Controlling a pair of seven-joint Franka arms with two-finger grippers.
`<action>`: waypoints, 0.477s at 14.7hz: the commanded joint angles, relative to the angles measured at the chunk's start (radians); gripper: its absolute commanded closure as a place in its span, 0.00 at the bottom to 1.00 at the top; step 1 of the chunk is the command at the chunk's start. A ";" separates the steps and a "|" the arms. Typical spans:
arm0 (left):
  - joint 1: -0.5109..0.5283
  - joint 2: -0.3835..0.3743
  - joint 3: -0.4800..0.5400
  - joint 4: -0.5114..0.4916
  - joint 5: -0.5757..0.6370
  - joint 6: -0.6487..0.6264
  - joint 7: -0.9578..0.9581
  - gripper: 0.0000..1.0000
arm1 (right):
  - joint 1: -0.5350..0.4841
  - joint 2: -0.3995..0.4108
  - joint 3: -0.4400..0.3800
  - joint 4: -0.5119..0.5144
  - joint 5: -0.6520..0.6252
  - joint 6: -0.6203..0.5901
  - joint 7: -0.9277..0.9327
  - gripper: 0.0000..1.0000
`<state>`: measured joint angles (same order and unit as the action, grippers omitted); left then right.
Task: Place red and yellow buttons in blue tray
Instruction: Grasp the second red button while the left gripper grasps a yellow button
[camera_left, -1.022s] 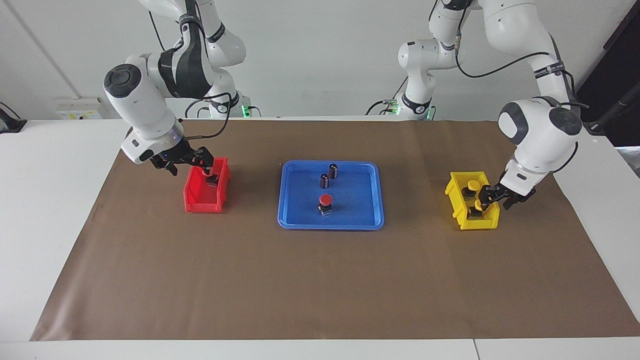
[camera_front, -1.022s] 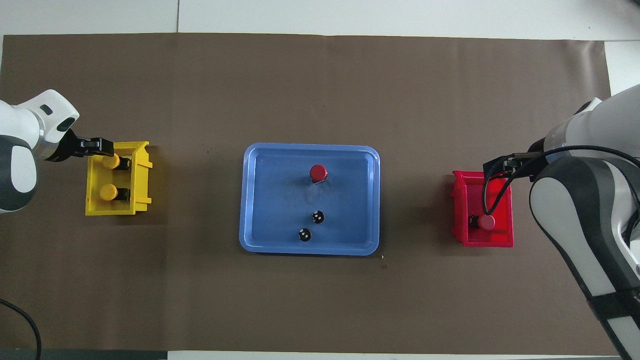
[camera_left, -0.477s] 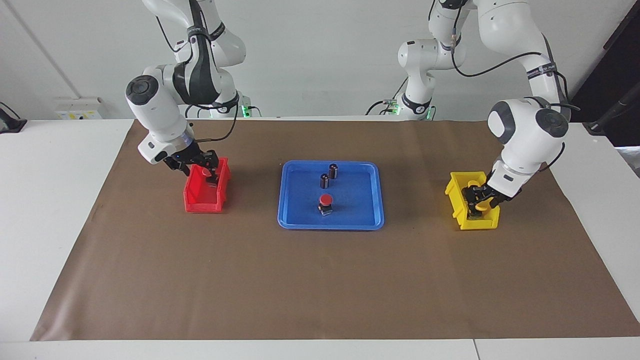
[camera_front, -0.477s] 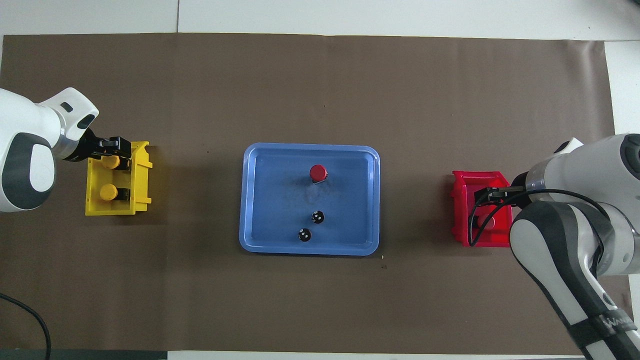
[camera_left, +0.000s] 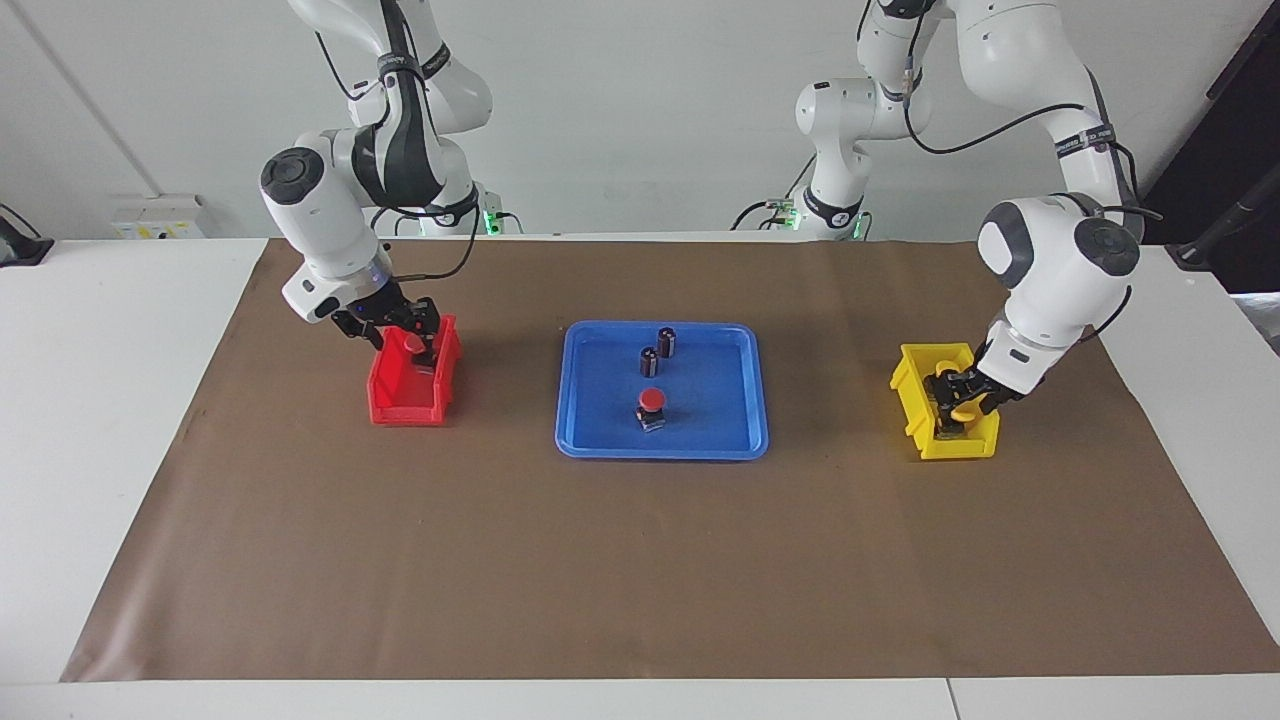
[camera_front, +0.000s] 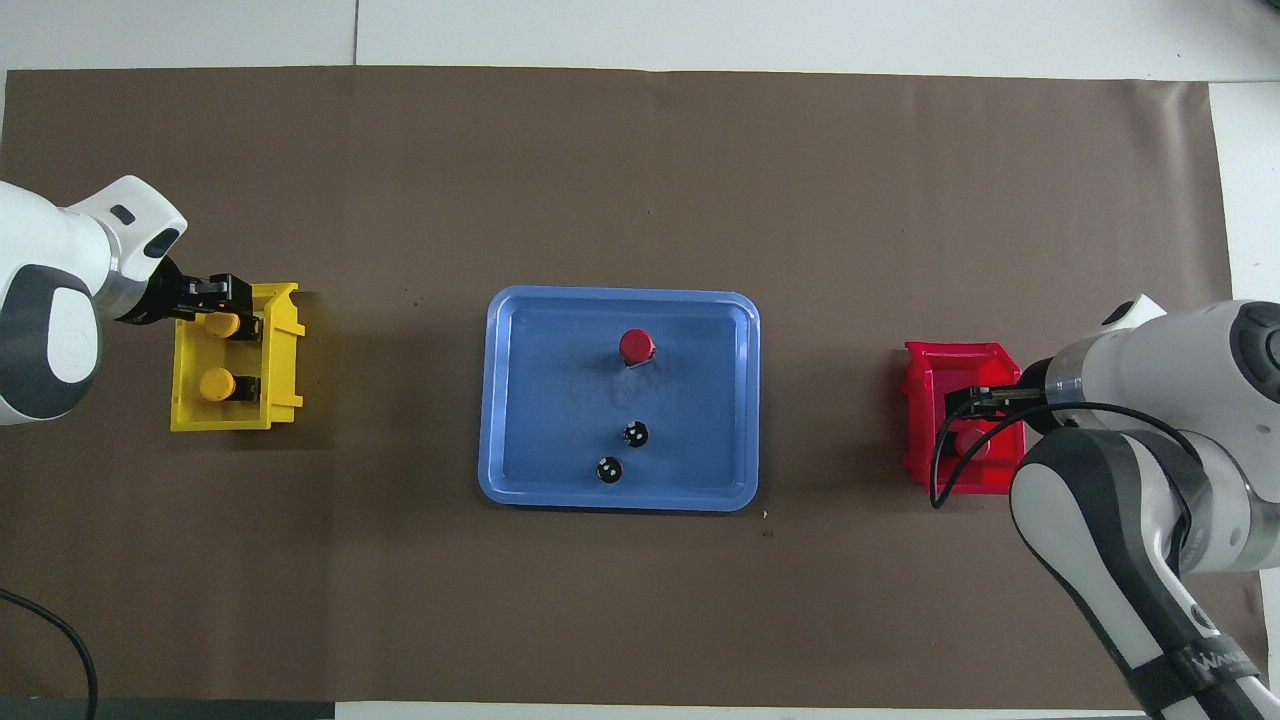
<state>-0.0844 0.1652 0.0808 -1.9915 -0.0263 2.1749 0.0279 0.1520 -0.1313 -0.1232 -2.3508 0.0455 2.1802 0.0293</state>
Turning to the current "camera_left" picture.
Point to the black device on table edge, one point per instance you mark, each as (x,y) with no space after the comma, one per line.
(20,248)

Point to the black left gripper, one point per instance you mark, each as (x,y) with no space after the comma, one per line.
(985,385)

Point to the yellow push button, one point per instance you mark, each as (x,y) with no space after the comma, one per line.
(965,409)

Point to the black background panel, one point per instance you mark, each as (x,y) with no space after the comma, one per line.
(1260,265)

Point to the blue plastic tray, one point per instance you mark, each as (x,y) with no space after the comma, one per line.
(720,420)

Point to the black stand pole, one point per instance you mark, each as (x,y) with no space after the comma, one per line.
(1195,255)

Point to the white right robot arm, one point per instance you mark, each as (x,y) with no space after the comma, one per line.
(330,230)

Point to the yellow plastic storage bin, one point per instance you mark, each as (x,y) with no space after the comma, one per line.
(965,450)

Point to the red plastic storage bin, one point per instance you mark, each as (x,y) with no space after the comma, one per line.
(400,412)

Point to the red push button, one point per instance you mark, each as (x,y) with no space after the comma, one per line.
(413,343)
(651,399)

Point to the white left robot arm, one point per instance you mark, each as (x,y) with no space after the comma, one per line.
(1060,260)

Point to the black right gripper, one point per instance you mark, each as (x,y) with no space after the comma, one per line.
(380,315)

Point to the brown paper table mat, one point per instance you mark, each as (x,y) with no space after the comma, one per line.
(640,560)

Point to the black cylindrical capacitor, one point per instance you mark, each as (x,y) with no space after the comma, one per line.
(649,364)
(666,343)

